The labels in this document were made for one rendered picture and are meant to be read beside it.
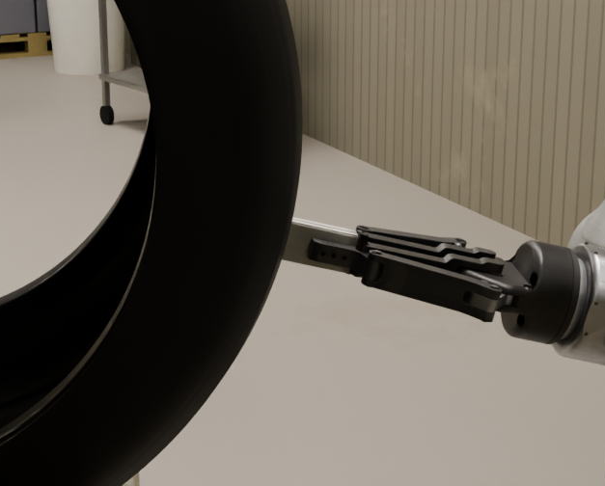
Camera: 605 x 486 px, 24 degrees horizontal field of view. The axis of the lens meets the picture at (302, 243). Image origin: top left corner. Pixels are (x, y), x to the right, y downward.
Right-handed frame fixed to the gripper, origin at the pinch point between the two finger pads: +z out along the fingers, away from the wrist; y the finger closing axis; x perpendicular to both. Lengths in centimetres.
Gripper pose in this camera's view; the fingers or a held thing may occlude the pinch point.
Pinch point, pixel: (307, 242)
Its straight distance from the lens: 103.2
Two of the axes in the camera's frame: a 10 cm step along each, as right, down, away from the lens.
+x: -2.5, 9.3, 2.6
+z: -9.6, -2.1, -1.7
